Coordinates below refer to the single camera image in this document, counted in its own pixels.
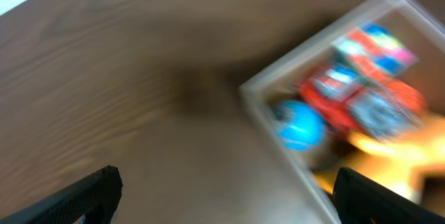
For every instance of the white cardboard box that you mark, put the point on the white cardboard box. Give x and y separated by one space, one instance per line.
414 27

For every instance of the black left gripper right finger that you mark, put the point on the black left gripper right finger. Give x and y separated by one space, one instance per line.
359 199

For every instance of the red toy truck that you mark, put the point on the red toy truck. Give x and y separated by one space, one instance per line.
351 103

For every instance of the colourful puzzle cube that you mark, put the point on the colourful puzzle cube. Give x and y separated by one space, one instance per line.
374 53

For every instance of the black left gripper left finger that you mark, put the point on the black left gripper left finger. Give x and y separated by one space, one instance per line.
93 199

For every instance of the blue toy ball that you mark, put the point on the blue toy ball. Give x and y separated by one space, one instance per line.
298 125

